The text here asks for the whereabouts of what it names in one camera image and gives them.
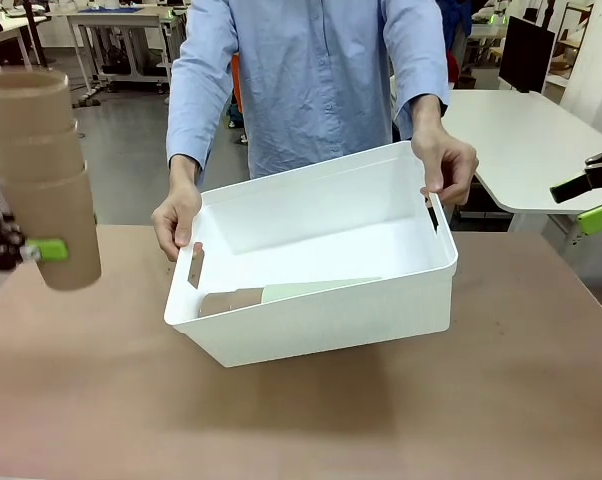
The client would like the person's right hand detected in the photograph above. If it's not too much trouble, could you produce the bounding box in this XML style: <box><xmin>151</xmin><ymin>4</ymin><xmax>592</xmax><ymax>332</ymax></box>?
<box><xmin>150</xmin><ymin>177</ymin><xmax>204</xmax><ymax>263</ymax></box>

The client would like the grey workshop desk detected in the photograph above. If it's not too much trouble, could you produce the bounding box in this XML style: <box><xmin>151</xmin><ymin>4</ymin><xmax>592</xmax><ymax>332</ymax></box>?
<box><xmin>65</xmin><ymin>5</ymin><xmax>176</xmax><ymax>99</ymax></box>

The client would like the person in light blue shirt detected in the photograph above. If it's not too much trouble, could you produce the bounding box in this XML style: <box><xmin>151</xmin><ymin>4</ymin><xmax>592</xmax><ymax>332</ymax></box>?
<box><xmin>166</xmin><ymin>0</ymin><xmax>451</xmax><ymax>182</ymax></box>

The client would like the person's left forearm blue sleeve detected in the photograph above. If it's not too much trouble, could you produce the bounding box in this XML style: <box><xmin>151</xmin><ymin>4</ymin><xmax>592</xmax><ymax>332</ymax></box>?
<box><xmin>388</xmin><ymin>47</ymin><xmax>451</xmax><ymax>144</ymax></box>

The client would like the person's left hand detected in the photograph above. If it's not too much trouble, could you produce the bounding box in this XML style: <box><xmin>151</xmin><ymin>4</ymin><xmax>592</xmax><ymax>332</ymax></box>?
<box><xmin>410</xmin><ymin>126</ymin><xmax>480</xmax><ymax>207</ymax></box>

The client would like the white desk with dark shelf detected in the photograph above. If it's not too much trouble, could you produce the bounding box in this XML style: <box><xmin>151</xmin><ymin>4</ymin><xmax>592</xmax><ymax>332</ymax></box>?
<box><xmin>0</xmin><ymin>12</ymin><xmax>50</xmax><ymax>72</ymax></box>

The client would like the person's right forearm blue sleeve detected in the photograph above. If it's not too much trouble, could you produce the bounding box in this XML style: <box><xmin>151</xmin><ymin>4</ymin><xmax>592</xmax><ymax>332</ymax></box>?
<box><xmin>166</xmin><ymin>52</ymin><xmax>238</xmax><ymax>189</ymax></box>

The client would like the white side table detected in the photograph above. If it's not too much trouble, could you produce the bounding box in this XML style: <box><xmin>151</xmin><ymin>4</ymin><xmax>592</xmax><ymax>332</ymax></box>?
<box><xmin>443</xmin><ymin>88</ymin><xmax>602</xmax><ymax>262</ymax></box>

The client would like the white plastic basket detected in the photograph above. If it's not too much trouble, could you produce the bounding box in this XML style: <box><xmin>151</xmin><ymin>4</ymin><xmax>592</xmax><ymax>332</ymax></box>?
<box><xmin>162</xmin><ymin>139</ymin><xmax>460</xmax><ymax>369</ymax></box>

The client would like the black monitor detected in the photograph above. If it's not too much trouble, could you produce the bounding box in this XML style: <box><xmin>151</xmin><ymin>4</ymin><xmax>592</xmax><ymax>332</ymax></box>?
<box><xmin>498</xmin><ymin>14</ymin><xmax>556</xmax><ymax>95</ymax></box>

